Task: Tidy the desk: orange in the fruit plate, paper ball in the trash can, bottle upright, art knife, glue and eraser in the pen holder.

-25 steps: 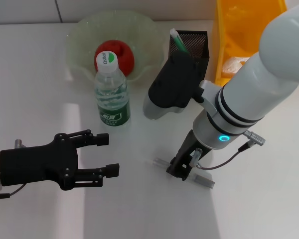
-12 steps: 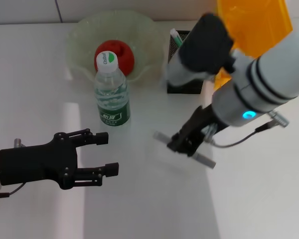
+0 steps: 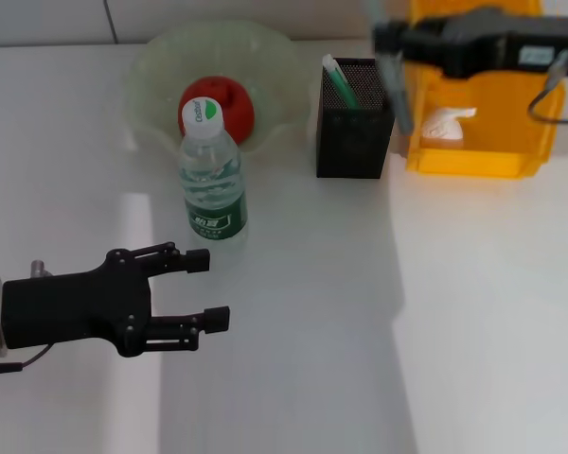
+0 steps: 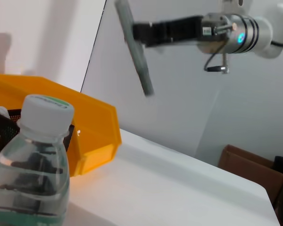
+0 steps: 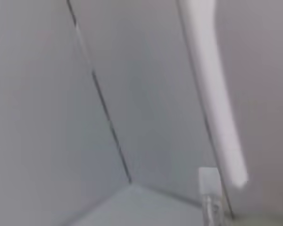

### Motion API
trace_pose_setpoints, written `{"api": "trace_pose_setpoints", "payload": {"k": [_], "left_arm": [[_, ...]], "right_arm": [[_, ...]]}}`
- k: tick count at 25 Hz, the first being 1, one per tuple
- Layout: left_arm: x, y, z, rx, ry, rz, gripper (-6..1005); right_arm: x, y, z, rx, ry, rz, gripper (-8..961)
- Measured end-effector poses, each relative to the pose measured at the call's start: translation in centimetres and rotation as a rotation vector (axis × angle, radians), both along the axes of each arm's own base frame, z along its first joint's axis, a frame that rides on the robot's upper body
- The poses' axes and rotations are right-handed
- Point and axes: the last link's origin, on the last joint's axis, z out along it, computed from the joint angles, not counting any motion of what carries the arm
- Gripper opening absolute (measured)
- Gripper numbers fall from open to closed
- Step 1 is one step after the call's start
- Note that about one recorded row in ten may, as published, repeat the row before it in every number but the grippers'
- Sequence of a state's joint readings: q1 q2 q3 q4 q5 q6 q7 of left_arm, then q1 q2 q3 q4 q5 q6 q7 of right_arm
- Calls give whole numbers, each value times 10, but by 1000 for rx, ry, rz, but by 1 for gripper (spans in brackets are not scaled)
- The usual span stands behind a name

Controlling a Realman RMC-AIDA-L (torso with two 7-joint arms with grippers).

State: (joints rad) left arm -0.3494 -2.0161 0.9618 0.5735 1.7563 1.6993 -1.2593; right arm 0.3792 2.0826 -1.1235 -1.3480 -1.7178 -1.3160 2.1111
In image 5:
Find grey partition board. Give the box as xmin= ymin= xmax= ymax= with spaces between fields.
xmin=67 ymin=0 xmax=224 ymax=208

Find white wall trunking strip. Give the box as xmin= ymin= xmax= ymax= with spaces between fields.
xmin=178 ymin=0 xmax=249 ymax=189

